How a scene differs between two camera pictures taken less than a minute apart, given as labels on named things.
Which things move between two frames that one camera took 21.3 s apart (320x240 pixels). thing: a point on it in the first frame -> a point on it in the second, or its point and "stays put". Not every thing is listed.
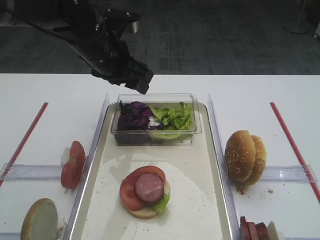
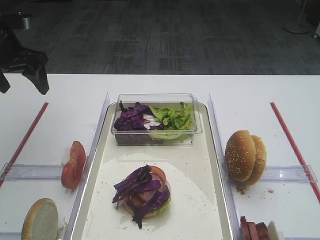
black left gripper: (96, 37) -> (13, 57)
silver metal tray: (149, 192) stays put
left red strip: (15, 157) stays put
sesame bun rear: (260, 161) stays put
